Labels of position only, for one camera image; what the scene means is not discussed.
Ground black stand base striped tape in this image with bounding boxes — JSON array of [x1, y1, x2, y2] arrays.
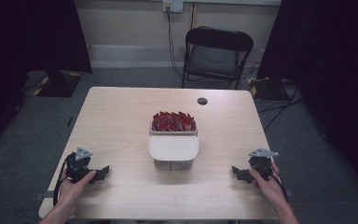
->
[[247, 76, 291, 102], [32, 69, 84, 98]]

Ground hand-held gripper cable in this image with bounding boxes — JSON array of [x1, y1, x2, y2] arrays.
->
[[52, 153, 73, 207], [270, 159, 290, 203]]

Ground pile of red packets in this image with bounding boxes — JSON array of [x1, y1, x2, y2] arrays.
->
[[151, 110, 198, 133]]

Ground white wall socket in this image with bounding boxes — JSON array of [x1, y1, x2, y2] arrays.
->
[[162, 0, 185, 14]]

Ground black floor cables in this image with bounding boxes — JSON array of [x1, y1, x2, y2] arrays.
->
[[255, 83, 304, 133]]

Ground black folding chair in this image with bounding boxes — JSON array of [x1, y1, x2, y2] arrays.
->
[[181, 25, 255, 91]]

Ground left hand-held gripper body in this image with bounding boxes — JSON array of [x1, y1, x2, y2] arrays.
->
[[65, 147, 93, 185]]

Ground left hand-held gripper cable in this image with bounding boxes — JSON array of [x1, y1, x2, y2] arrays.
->
[[52, 153, 73, 207]]

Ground right hand-held gripper cable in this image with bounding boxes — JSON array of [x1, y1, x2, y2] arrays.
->
[[270, 159, 290, 203]]

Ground person's left hand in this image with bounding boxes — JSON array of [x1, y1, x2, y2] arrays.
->
[[57, 169, 97, 217]]

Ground white storage box with lid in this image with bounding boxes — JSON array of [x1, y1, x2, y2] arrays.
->
[[147, 120, 200, 172]]

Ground black wall socket cable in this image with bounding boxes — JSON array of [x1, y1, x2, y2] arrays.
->
[[166, 5, 185, 78]]

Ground person's right hand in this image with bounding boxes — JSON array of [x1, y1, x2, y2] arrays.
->
[[248, 161, 289, 209]]

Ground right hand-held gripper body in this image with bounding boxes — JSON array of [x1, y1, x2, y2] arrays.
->
[[247, 147, 280, 182]]

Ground dark curtain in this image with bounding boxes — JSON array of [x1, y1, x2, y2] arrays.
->
[[255, 0, 358, 200], [0, 0, 93, 157]]

